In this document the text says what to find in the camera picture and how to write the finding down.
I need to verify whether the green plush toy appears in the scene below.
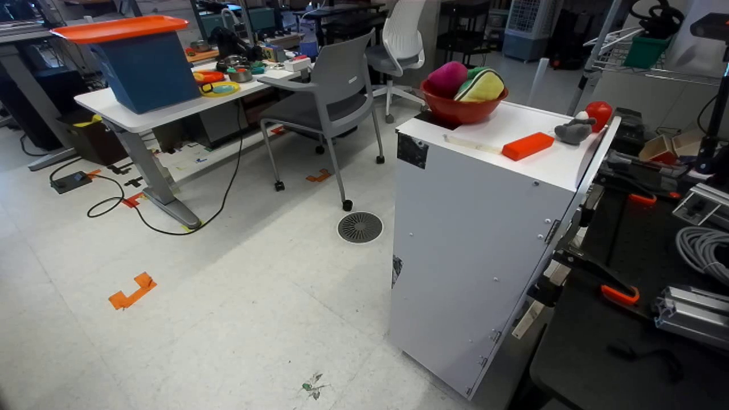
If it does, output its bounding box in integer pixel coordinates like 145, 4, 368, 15
454, 67, 479, 101

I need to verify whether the silver metal box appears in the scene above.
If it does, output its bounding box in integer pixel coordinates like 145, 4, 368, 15
669, 181, 729, 234

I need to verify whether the orange rectangular block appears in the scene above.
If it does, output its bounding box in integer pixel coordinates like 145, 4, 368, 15
498, 130, 556, 165

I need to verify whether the gray plush doll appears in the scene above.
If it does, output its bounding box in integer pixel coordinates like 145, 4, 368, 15
554, 112, 600, 148

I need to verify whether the magenta plush toy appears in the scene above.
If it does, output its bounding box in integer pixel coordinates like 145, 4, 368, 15
422, 60, 469, 101

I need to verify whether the white cabinet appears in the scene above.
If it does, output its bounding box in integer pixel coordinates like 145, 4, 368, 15
385, 97, 624, 403

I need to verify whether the long black floor cable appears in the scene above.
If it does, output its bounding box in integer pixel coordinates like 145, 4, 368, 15
84, 101, 247, 239

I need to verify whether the gray cable coil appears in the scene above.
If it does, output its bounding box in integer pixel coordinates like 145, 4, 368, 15
673, 223, 729, 286

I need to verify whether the orange toy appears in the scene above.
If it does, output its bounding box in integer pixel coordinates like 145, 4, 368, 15
192, 68, 227, 87

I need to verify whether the black clamp orange handle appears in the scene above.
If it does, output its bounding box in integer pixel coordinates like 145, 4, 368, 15
556, 248, 645, 309
602, 161, 681, 211

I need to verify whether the gray office chair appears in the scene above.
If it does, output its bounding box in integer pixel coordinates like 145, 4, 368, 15
257, 29, 388, 215

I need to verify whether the white office chair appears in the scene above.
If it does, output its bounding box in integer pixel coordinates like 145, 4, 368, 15
364, 0, 429, 125

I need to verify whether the silver aluminium extrusion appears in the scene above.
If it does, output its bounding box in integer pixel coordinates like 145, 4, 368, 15
651, 282, 729, 350

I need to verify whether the red bowl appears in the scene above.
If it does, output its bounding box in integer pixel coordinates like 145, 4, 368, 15
420, 80, 510, 128

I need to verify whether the round gray floor cover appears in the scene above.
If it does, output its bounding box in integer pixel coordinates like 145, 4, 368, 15
334, 210, 385, 247

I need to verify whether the black stand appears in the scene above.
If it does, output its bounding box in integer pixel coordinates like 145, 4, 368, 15
690, 10, 729, 178

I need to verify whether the orange bracket-shaped floor tape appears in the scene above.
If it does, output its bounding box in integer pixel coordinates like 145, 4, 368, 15
106, 272, 160, 312

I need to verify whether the black power adapter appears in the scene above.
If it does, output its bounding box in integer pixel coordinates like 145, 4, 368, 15
49, 168, 93, 195

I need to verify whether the dark gray desk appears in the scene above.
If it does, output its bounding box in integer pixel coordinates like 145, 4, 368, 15
0, 21, 77, 173

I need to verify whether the yellow green toy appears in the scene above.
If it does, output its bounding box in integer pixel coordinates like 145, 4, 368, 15
201, 77, 244, 97

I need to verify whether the white desk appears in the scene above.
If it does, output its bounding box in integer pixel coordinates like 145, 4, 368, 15
72, 63, 314, 233

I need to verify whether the blue storage bin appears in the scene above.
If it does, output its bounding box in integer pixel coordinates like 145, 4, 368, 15
89, 29, 202, 116

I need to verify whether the orange bin lid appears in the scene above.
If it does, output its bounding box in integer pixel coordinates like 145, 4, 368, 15
49, 11, 192, 45

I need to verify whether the green box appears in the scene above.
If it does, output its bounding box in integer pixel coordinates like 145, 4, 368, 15
621, 33, 675, 74

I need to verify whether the yellow brown-striped plush toy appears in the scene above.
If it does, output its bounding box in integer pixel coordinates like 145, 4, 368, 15
458, 67, 507, 105

